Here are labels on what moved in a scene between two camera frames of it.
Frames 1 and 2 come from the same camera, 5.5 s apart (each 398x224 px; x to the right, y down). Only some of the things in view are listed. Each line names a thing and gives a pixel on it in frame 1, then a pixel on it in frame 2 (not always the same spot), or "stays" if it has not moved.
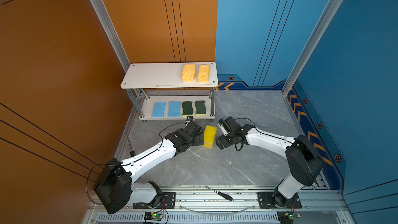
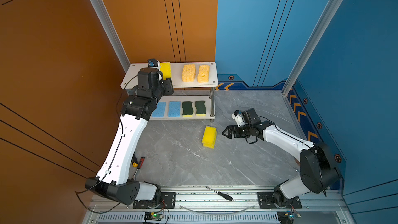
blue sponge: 158,109 stays
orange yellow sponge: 203,75 stays
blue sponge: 174,108 stays
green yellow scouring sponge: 201,109 stays
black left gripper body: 197,142 to 164,89
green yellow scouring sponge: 188,110 stays
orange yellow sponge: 188,72 stays
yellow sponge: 210,134 to 165,67
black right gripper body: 226,141 to 244,130
